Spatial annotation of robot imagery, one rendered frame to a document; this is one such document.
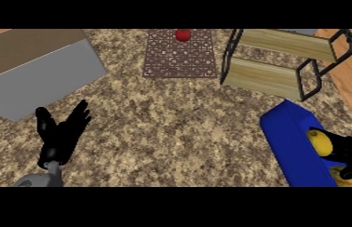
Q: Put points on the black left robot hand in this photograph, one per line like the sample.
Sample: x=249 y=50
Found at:
x=57 y=137

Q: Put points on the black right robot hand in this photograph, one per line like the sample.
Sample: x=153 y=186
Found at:
x=342 y=147

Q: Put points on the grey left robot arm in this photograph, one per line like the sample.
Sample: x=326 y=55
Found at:
x=42 y=178

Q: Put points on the yellow squash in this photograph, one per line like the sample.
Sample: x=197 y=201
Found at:
x=320 y=143

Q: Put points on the blue tray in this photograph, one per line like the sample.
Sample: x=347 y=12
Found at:
x=297 y=144

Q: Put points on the grey and brown box appliance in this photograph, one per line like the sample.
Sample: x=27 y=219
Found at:
x=44 y=68

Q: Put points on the brown patterned placemat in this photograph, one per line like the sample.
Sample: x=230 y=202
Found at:
x=180 y=54

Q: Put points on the red pepper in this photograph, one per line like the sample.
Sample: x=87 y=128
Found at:
x=183 y=34

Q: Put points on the tiered wooden shelf black frame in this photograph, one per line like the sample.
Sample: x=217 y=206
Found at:
x=280 y=64

